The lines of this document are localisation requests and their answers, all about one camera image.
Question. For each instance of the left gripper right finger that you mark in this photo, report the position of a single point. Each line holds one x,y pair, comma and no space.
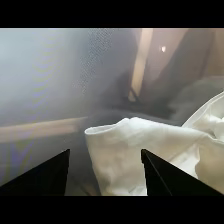
166,181

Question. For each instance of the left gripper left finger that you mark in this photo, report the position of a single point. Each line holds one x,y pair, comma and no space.
46,176

